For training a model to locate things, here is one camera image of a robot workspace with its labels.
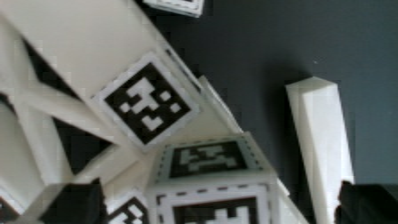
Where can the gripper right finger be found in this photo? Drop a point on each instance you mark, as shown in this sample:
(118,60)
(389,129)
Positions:
(369,204)

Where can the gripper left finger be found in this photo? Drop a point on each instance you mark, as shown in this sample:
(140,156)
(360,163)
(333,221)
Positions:
(71,204)

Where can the white tagged cube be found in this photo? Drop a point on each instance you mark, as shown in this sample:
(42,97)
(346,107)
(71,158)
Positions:
(186,7)
(214,185)

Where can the white chair back frame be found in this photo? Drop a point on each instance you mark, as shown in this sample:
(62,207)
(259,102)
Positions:
(72,42)

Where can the white part at right edge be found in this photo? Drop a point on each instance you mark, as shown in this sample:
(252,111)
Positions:
(314,97)

